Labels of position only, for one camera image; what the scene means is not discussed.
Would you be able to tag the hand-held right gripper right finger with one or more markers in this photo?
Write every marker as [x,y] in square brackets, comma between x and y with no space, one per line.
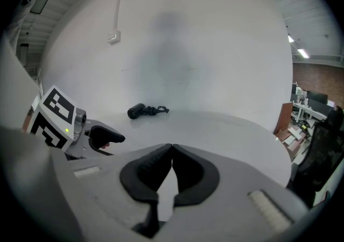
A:
[201,176]

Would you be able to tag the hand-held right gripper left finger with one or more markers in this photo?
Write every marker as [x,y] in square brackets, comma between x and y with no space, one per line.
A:
[139,171]

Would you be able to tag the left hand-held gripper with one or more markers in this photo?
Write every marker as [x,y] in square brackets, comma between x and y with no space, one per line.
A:
[53,117]

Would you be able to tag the round white table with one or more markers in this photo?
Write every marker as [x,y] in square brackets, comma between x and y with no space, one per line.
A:
[215,138]

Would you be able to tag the person's left hand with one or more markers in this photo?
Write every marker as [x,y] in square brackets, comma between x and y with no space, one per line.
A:
[104,146]

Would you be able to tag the brown wooden cabinet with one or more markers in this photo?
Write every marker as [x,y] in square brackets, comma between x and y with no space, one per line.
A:
[285,120]

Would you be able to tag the black office chair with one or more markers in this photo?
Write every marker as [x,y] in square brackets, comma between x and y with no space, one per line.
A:
[322,155]

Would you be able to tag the white office desk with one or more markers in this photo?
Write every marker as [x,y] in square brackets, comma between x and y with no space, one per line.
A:
[309,112]

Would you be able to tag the small grey gripper camera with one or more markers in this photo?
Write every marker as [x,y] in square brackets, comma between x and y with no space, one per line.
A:
[81,120]

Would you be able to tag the white wall switch box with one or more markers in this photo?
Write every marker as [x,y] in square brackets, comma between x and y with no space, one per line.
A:
[114,36]

